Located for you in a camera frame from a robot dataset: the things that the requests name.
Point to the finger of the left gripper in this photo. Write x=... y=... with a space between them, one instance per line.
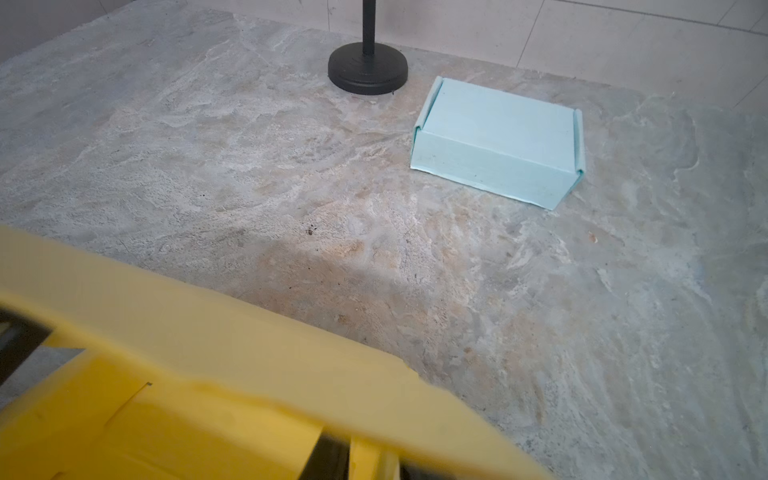
x=19 y=338

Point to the light blue paper box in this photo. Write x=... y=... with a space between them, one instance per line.
x=509 y=145

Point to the yellow paper box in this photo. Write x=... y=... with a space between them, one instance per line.
x=174 y=381

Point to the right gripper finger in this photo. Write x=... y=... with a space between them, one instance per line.
x=329 y=460

